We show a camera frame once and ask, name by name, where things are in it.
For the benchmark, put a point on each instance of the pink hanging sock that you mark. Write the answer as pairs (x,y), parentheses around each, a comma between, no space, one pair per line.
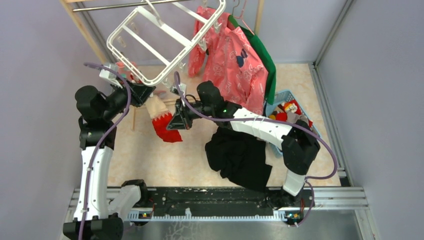
(126,72)

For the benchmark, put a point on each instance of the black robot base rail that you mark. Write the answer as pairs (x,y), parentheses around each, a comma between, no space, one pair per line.
(238,204)

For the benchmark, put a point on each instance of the beige and red animal sock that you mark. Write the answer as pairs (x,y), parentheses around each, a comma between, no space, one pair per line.
(160,118)

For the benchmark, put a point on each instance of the green garment on hanger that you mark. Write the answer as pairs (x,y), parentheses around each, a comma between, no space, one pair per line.
(265,57)

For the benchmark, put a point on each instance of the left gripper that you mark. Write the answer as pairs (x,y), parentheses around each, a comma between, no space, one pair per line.
(139,93)

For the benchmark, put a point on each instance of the wooden frame post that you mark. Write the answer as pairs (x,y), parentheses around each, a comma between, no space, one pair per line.
(88,29)

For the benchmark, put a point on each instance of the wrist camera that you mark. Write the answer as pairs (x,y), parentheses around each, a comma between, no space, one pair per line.
(178,90)
(110,77)

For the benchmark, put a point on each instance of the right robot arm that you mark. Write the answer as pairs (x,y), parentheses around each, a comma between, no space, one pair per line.
(297,142)

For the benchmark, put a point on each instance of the black cloth pile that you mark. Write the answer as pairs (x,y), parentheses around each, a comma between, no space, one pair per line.
(240,158)

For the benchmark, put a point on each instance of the red patterned sock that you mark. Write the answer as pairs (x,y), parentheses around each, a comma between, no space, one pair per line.
(280,112)

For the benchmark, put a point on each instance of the white plastic sock hanger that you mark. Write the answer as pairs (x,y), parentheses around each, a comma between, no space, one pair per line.
(157,36)

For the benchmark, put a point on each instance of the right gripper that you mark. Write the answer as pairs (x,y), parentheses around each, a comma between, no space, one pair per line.
(179,120)

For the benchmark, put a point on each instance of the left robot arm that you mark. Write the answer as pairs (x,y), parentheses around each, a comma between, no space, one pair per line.
(96,217)

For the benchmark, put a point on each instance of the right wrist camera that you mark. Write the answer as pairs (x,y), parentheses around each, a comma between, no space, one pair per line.
(178,90)

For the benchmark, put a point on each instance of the pink printed shirt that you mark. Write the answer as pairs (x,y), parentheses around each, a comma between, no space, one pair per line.
(232,65)

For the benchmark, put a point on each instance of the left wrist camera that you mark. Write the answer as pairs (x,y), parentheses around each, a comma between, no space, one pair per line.
(110,77)

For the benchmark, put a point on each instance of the light blue plastic basket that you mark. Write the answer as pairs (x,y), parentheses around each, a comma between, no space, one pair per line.
(286,96)

